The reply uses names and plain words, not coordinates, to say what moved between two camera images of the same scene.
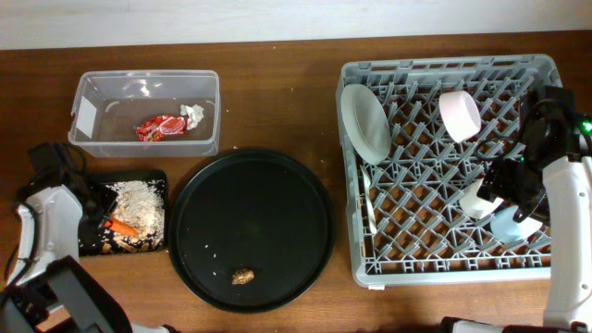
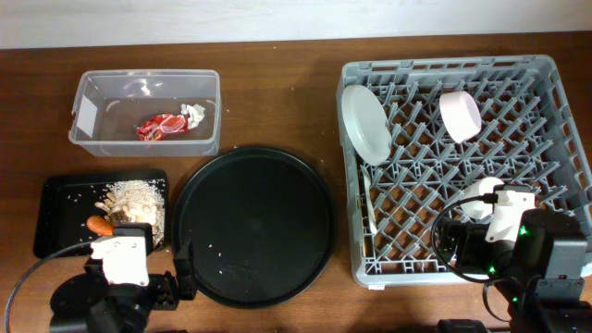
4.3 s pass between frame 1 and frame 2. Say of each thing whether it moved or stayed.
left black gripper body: moved
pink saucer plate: stayed
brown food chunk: moved
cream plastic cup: stayed
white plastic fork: stayed
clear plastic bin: stayed
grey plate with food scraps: stayed
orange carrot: moved
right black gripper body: moved
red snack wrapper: stayed
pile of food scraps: stayed
